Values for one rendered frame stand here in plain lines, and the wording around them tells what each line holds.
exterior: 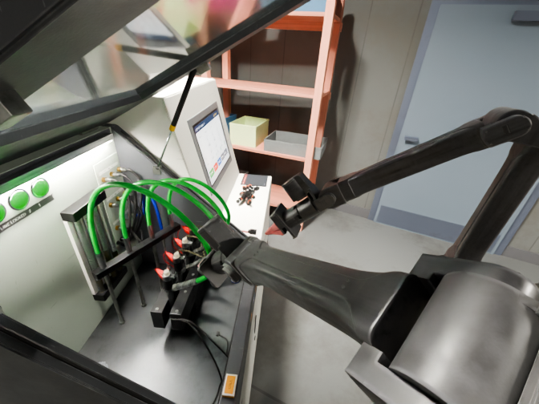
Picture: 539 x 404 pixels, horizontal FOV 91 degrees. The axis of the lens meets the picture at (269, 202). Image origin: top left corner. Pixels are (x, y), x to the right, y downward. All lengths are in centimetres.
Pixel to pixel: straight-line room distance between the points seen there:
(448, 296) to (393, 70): 285
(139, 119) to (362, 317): 99
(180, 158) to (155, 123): 15
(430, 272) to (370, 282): 4
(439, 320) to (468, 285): 3
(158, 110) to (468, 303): 99
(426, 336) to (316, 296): 11
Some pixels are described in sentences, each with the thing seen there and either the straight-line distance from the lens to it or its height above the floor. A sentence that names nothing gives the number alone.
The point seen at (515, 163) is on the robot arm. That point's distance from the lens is 73.
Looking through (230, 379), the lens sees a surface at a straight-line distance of 84.
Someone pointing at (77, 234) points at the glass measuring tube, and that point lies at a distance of 98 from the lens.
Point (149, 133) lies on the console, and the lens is 108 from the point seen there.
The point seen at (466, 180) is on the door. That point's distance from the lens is 321.
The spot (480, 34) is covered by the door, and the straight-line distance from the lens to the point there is 298.
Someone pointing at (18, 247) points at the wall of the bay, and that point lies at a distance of 87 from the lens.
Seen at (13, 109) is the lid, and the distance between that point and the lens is 35.
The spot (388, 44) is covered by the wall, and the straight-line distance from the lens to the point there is 300.
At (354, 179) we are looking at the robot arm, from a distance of 69.
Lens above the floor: 172
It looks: 30 degrees down
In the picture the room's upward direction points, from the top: 4 degrees clockwise
